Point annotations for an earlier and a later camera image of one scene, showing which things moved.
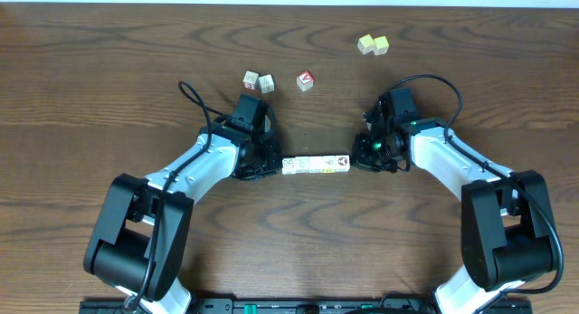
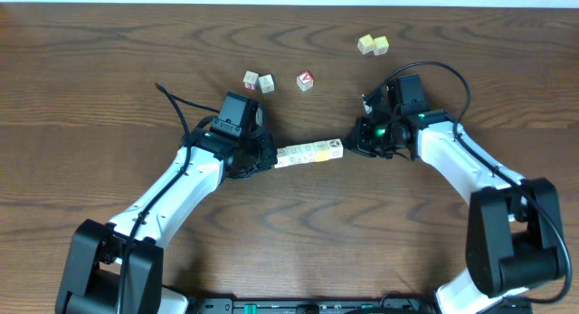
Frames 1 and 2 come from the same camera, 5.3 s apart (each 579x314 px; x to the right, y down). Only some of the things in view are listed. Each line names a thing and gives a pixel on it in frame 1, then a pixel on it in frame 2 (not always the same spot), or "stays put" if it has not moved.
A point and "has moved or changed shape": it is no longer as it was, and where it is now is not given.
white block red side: (251, 80) stays put
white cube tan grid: (289, 166) has moved or changed shape
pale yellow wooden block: (365, 43) stays put
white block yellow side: (328, 164) → (322, 151)
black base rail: (307, 306) stays put
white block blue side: (302, 165) → (295, 155)
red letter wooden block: (305, 80) stays put
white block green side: (315, 164) → (308, 153)
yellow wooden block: (380, 45) stays put
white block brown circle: (342, 163) → (336, 147)
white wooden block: (266, 83) stays put
